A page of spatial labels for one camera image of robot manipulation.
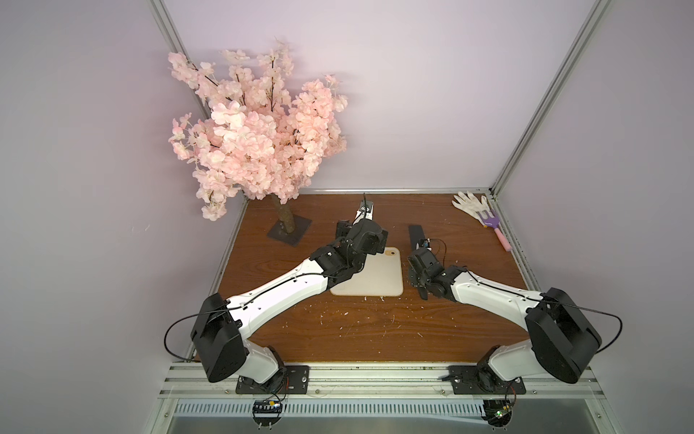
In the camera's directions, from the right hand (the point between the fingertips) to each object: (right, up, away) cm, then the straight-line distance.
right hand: (418, 265), depth 90 cm
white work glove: (+33, +19, +24) cm, 45 cm away
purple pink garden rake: (+35, +14, +18) cm, 42 cm away
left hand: (-17, +14, -13) cm, 26 cm away
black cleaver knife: (+1, +9, +9) cm, 13 cm away
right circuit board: (+16, -35, -20) cm, 44 cm away
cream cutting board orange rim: (-12, -5, +6) cm, 14 cm away
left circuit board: (-46, -37, -17) cm, 62 cm away
